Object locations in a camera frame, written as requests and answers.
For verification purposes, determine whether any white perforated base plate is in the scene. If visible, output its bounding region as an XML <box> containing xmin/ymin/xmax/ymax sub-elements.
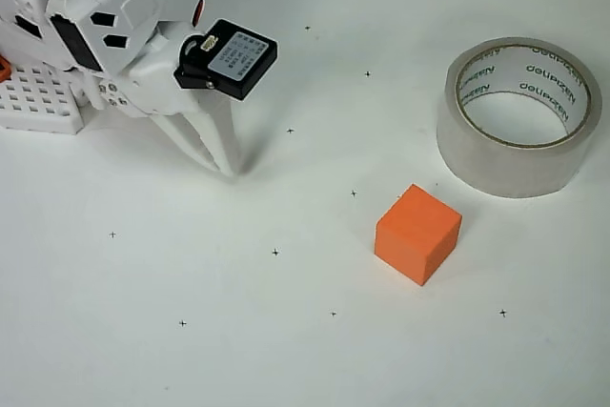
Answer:
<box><xmin>0</xmin><ymin>62</ymin><xmax>86</xmax><ymax>136</ymax></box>

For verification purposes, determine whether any clear packing tape roll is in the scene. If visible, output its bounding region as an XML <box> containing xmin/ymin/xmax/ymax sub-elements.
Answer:
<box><xmin>436</xmin><ymin>36</ymin><xmax>603</xmax><ymax>199</ymax></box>

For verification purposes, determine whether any orange cube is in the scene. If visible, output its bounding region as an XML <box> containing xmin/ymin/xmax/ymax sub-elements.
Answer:
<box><xmin>374</xmin><ymin>182</ymin><xmax>463</xmax><ymax>288</ymax></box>

